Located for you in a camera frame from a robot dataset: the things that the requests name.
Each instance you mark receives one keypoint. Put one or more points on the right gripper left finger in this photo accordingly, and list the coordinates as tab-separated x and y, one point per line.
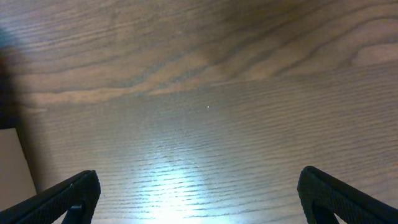
75	198

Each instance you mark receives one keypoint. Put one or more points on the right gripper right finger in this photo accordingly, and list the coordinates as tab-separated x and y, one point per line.
325	198

